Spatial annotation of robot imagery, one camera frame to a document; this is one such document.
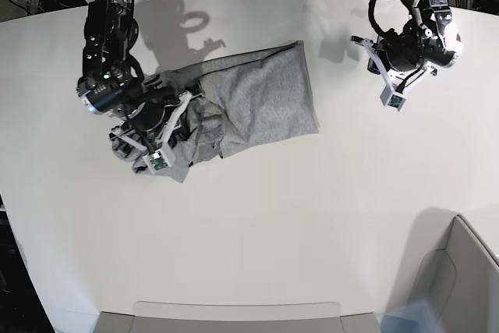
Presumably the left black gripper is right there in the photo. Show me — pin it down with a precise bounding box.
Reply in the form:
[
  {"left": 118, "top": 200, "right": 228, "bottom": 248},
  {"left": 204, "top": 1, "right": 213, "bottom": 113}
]
[{"left": 374, "top": 34, "right": 425, "bottom": 73}]

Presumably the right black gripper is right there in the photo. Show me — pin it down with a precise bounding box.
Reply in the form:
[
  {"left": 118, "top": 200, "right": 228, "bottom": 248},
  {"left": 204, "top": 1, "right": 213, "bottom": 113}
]
[{"left": 124, "top": 75, "right": 195, "bottom": 142}]

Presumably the grey T-shirt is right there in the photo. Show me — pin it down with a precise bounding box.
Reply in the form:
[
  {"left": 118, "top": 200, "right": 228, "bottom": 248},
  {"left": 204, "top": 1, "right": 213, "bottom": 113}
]
[{"left": 111, "top": 41, "right": 318, "bottom": 182}]

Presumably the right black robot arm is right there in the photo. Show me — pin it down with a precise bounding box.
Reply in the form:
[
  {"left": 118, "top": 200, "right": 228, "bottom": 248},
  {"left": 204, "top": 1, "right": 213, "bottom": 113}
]
[{"left": 76, "top": 0, "right": 186, "bottom": 149}]

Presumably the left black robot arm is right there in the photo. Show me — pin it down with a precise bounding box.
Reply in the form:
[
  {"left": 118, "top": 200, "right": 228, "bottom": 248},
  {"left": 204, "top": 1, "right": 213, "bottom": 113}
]
[{"left": 368, "top": 0, "right": 462, "bottom": 72}]

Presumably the grey bin at bottom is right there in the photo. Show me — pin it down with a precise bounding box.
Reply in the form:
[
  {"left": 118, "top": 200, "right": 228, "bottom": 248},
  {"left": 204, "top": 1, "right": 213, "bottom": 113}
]
[{"left": 94, "top": 301, "right": 380, "bottom": 332}]

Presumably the grey bin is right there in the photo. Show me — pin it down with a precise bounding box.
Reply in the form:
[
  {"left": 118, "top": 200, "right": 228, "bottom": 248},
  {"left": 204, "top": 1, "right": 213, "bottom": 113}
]
[
  {"left": 94, "top": 301, "right": 380, "bottom": 332},
  {"left": 407, "top": 215, "right": 498, "bottom": 332}
]

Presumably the grey bin at right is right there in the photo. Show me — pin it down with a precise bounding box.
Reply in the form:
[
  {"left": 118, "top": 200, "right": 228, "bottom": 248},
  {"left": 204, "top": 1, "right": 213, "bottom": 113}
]
[{"left": 407, "top": 215, "right": 498, "bottom": 332}]

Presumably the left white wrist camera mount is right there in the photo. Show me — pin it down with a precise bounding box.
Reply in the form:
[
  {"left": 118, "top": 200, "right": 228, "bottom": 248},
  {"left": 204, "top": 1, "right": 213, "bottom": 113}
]
[{"left": 350, "top": 36, "right": 437, "bottom": 112}]

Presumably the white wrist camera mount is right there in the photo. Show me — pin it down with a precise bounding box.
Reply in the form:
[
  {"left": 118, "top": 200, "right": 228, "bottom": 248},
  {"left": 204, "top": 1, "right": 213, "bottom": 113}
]
[
  {"left": 109, "top": 92, "right": 194, "bottom": 175},
  {"left": 350, "top": 36, "right": 437, "bottom": 112}
]

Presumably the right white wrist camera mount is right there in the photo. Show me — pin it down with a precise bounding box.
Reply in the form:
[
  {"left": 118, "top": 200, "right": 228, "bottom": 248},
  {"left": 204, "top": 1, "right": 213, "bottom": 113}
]
[{"left": 109, "top": 92, "right": 194, "bottom": 175}]

